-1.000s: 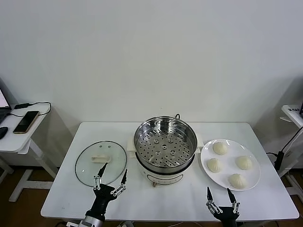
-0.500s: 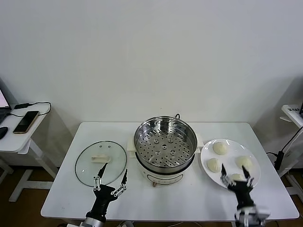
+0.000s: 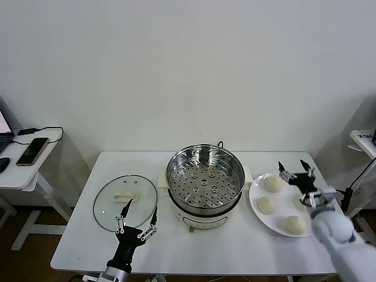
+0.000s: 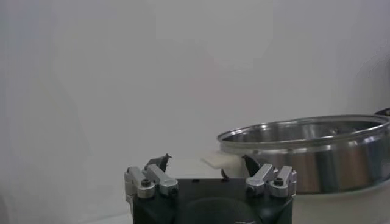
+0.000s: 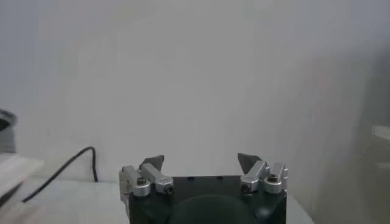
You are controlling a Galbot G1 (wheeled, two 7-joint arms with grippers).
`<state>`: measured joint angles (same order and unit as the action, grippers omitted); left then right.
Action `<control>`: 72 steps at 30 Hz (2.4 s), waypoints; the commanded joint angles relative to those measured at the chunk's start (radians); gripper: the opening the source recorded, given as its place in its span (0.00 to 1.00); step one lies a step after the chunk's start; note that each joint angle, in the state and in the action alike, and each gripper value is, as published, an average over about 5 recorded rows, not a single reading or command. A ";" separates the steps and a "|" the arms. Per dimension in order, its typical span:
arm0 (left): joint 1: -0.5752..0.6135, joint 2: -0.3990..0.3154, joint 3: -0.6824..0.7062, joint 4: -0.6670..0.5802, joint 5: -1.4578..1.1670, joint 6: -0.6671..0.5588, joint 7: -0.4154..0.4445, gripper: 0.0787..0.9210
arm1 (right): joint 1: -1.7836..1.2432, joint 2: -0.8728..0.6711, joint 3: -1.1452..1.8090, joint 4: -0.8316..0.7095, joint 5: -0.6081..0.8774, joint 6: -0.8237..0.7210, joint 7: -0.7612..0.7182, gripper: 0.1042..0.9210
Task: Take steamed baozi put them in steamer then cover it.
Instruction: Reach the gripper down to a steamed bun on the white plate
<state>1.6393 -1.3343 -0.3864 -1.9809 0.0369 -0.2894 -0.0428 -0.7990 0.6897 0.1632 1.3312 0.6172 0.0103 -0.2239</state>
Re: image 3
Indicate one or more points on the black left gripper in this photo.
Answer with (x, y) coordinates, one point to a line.
(124, 246)

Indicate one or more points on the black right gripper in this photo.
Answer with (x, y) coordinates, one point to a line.
(305, 183)

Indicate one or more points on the white steamed baozi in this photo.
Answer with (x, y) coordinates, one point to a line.
(299, 203)
(265, 204)
(296, 224)
(273, 184)

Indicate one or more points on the round glass pot lid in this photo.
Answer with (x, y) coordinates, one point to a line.
(111, 191)

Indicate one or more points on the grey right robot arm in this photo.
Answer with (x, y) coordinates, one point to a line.
(337, 232)

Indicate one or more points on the perforated steel steamer basket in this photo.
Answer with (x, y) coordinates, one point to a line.
(205, 188)

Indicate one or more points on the large white plate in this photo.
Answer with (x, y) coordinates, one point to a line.
(258, 189)

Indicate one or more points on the white electric cooker base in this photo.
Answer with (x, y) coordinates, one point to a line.
(202, 220)

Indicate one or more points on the white side table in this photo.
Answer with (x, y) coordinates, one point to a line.
(17, 176)
(364, 147)

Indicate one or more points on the black smartphone gold edge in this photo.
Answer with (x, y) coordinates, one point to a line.
(32, 151)

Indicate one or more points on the black computer mouse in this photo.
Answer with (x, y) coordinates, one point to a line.
(3, 164)

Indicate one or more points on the dark laptop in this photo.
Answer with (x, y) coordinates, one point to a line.
(6, 138)

